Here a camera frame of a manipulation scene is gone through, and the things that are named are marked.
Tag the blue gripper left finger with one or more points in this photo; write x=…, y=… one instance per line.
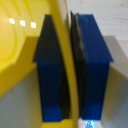
x=50, y=83

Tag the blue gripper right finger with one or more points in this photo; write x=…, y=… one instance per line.
x=96, y=83

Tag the yellow bowl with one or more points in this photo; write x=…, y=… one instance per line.
x=20, y=43

